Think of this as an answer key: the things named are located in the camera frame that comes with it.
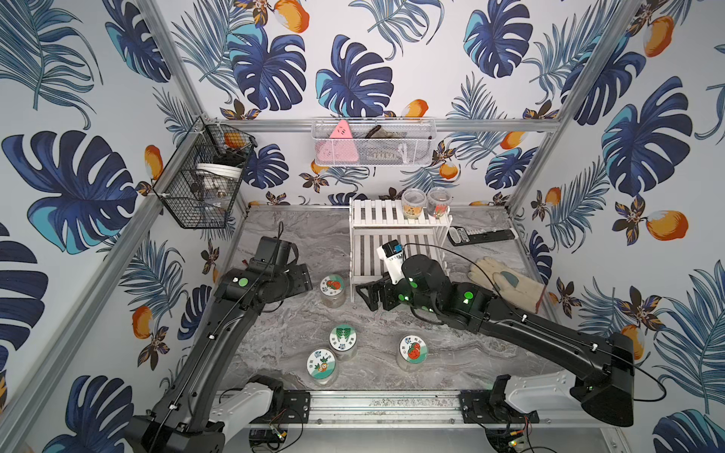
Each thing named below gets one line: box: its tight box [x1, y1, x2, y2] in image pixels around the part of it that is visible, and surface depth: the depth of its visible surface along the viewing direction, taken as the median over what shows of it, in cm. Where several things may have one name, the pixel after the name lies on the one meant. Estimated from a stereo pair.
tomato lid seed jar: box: [319, 273, 347, 310], surface depth 91 cm
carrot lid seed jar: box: [305, 348, 338, 386], surface depth 76 cm
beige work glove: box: [467, 256, 547, 315], surface depth 100 cm
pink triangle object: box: [315, 119, 360, 165], surface depth 92 cm
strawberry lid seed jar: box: [396, 334, 429, 372], surface depth 78 cm
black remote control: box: [447, 226, 518, 247], surface depth 114 cm
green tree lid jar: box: [328, 323, 358, 362], surface depth 80 cm
